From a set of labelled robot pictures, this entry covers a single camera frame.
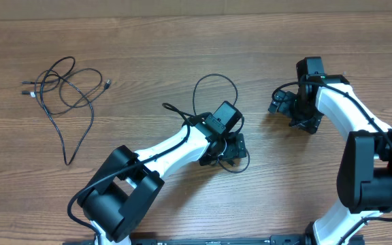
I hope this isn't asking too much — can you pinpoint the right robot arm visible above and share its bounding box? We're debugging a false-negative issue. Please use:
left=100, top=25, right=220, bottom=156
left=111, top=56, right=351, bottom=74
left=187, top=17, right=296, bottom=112
left=268, top=56, right=392, bottom=245

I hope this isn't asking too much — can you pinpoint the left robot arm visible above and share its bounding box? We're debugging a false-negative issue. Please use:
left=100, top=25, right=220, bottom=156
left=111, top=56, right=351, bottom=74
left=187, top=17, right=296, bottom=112
left=74, top=101, right=248, bottom=244

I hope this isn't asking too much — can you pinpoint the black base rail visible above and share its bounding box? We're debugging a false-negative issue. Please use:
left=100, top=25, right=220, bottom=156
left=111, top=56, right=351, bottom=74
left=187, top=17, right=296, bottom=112
left=129, top=235, right=311, bottom=245

